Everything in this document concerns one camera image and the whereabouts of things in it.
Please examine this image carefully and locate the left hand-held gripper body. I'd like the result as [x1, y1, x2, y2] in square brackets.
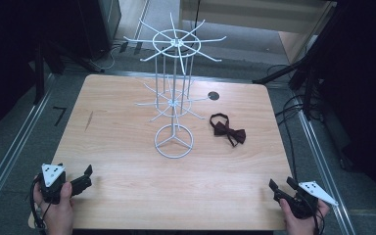
[38, 162, 73, 206]

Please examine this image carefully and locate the person's right hand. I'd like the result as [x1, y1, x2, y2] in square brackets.
[278, 198, 331, 235]

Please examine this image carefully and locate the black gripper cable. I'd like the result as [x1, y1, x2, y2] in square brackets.
[28, 177, 52, 231]
[310, 204, 327, 235]

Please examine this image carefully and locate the beige wooden furniture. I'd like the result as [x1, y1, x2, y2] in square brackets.
[178, 0, 338, 65]

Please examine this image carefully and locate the white wire display rack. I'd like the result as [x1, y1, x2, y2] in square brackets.
[122, 12, 227, 160]

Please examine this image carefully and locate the person's left hand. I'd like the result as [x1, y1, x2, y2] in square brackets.
[32, 180, 75, 235]

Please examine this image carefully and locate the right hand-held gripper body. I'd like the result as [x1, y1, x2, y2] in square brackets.
[282, 180, 340, 220]

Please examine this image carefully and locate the black floor cable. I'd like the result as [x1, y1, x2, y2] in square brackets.
[266, 64, 311, 184]

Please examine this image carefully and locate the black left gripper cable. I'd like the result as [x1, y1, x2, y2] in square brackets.
[28, 177, 52, 231]

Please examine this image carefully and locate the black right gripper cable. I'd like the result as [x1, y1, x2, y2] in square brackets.
[310, 204, 327, 235]

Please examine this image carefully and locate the dark cabinet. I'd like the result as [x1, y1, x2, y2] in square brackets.
[74, 0, 122, 62]

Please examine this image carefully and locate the white floor cable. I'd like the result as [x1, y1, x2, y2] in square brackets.
[87, 44, 120, 71]

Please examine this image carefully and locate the dark red bow tie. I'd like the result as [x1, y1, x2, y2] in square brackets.
[209, 113, 247, 148]

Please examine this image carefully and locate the metal floor rail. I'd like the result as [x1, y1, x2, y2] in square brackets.
[296, 109, 356, 235]
[0, 73, 56, 226]

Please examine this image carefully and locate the black metal stand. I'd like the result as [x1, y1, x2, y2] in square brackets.
[252, 6, 347, 120]
[32, 38, 104, 106]

